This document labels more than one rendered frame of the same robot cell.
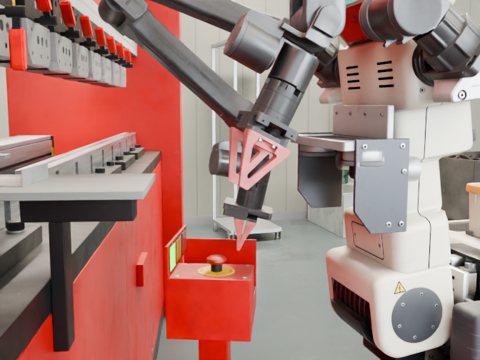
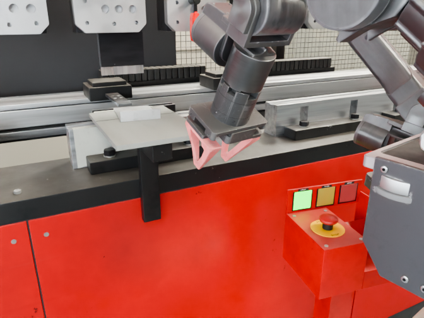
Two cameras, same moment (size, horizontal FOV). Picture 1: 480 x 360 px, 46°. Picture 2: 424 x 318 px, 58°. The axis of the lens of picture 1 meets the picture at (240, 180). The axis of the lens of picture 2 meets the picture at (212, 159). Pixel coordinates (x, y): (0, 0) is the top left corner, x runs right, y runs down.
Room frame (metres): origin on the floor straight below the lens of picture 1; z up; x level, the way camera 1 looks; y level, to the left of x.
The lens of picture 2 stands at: (0.57, -0.53, 1.21)
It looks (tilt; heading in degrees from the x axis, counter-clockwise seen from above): 20 degrees down; 67
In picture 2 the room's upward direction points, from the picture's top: straight up
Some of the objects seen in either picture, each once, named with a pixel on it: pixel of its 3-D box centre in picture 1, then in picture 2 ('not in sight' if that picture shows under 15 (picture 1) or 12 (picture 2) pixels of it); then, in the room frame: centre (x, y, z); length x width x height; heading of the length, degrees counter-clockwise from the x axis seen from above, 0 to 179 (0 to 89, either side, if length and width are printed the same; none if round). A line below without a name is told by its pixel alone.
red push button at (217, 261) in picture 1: (216, 265); (327, 223); (1.08, 0.05, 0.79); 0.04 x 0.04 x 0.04
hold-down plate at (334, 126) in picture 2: not in sight; (329, 127); (1.34, 0.38, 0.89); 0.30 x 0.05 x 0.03; 4
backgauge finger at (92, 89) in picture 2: not in sight; (112, 92); (0.73, 0.56, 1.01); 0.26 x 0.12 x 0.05; 94
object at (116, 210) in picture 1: (82, 268); (153, 180); (0.74, 0.21, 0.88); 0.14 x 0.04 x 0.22; 94
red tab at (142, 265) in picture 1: (142, 268); not in sight; (1.77, 0.31, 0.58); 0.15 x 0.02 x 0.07; 4
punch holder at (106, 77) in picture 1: (93, 57); not in sight; (1.90, 0.48, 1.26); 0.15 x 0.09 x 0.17; 4
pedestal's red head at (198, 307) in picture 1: (214, 278); (341, 234); (1.13, 0.05, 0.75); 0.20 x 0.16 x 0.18; 175
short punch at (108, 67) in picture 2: not in sight; (121, 53); (0.73, 0.40, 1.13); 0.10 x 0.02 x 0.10; 4
